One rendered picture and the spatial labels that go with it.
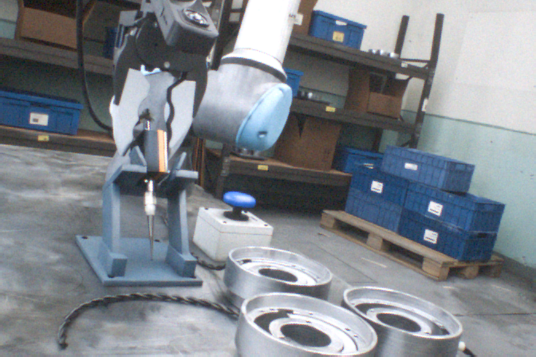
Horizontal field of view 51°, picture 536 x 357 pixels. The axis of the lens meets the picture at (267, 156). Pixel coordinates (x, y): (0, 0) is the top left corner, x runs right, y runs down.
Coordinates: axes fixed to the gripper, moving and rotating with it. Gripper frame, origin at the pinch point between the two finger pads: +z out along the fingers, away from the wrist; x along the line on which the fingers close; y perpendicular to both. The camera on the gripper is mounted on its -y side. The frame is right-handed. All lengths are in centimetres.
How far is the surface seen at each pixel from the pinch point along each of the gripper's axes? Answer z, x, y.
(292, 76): -24, -222, 325
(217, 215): 7.4, -10.8, 2.1
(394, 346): 9.2, -13.2, -27.4
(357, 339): 8.9, -10.1, -26.4
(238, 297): 10.9, -6.3, -13.9
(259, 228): 7.6, -14.8, -1.6
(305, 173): 50, -248, 315
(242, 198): 4.6, -12.8, 0.5
